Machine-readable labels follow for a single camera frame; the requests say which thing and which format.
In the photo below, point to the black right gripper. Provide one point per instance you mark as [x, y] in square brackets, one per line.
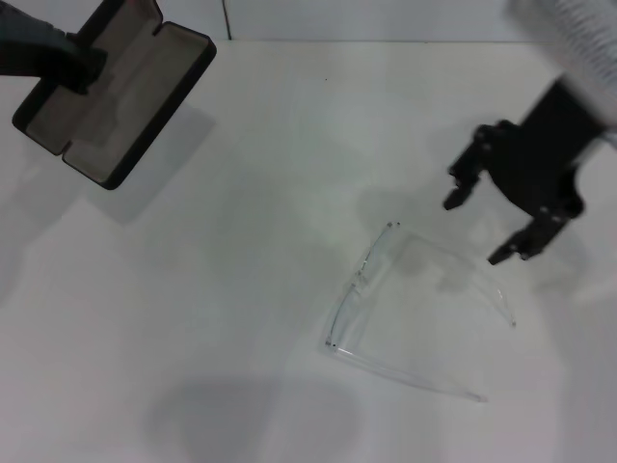
[535, 159]

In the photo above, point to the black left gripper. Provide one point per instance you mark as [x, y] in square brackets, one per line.
[29, 53]

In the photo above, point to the black glasses case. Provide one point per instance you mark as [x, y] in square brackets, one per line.
[144, 96]

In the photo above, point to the clear transparent glasses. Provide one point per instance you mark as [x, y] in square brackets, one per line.
[330, 345]

